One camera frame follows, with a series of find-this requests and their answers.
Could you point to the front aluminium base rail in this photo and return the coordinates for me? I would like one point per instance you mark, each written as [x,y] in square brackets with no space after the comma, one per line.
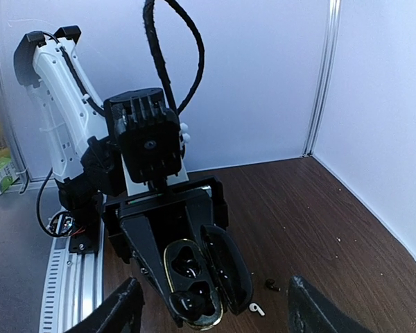
[73,288]

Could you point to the black earbud charging case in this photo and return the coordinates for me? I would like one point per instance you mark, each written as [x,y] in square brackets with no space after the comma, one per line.
[221,265]

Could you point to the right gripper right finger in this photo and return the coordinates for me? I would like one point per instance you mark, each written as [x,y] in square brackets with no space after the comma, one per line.
[310,311]

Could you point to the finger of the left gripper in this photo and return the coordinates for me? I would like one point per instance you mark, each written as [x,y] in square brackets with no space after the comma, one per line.
[199,209]
[139,235]

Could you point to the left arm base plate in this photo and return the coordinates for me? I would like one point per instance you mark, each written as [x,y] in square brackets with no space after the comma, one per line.
[74,238]

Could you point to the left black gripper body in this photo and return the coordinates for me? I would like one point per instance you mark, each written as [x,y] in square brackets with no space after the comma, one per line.
[166,213]

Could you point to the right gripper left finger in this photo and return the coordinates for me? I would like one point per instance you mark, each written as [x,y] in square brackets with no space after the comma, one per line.
[120,312]

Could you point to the white earbud left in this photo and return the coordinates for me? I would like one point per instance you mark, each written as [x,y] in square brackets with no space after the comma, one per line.
[255,308]

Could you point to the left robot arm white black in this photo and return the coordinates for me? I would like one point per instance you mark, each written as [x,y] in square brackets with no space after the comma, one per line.
[118,167]

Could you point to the green yellow box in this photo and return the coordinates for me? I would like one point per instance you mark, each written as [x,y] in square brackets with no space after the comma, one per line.
[8,173]

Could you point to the black earbud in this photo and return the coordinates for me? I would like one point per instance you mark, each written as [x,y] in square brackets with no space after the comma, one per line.
[270,284]
[193,303]

